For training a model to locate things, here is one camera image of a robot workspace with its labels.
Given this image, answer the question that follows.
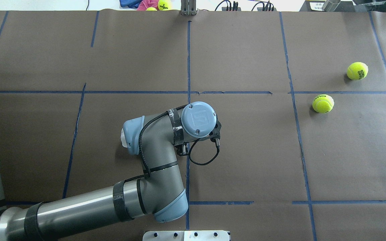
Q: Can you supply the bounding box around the orange black power strip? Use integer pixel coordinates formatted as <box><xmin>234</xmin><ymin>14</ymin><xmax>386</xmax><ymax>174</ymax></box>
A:
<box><xmin>218</xmin><ymin>0</ymin><xmax>241</xmax><ymax>12</ymax></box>

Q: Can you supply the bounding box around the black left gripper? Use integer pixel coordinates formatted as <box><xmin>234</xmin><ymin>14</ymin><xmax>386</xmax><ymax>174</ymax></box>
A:
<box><xmin>176</xmin><ymin>122</ymin><xmax>221</xmax><ymax>156</ymax></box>

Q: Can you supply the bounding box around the aluminium frame post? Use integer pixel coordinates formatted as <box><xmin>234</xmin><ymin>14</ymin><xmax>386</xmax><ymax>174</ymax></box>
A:
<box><xmin>180</xmin><ymin>0</ymin><xmax>197</xmax><ymax>16</ymax></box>

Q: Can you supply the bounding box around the small metal cup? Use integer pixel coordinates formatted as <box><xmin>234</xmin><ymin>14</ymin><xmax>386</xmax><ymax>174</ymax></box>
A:
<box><xmin>322</xmin><ymin>0</ymin><xmax>341</xmax><ymax>12</ymax></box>

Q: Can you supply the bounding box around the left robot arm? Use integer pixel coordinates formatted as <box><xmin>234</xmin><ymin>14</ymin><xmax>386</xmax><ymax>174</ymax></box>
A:
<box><xmin>0</xmin><ymin>102</ymin><xmax>221</xmax><ymax>241</ymax></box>

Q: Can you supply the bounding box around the pink cloth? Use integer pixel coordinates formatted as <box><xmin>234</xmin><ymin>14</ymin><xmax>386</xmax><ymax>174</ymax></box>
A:
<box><xmin>137</xmin><ymin>0</ymin><xmax>159</xmax><ymax>11</ymax></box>

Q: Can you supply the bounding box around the blue cloth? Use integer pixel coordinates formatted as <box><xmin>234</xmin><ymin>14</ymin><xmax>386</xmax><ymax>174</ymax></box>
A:
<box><xmin>119</xmin><ymin>0</ymin><xmax>142</xmax><ymax>9</ymax></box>

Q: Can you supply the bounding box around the clear tennis ball can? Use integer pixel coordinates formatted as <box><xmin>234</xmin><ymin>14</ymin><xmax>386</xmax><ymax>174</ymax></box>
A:
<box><xmin>120</xmin><ymin>128</ymin><xmax>128</xmax><ymax>148</ymax></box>

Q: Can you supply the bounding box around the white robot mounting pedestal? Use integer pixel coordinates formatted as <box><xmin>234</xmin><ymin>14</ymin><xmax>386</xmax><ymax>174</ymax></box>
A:
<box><xmin>142</xmin><ymin>230</ymin><xmax>231</xmax><ymax>241</ymax></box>

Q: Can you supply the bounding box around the spare tennis ball on desk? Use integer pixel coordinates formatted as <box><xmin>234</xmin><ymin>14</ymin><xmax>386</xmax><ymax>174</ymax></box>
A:
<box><xmin>157</xmin><ymin>0</ymin><xmax>173</xmax><ymax>11</ymax></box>

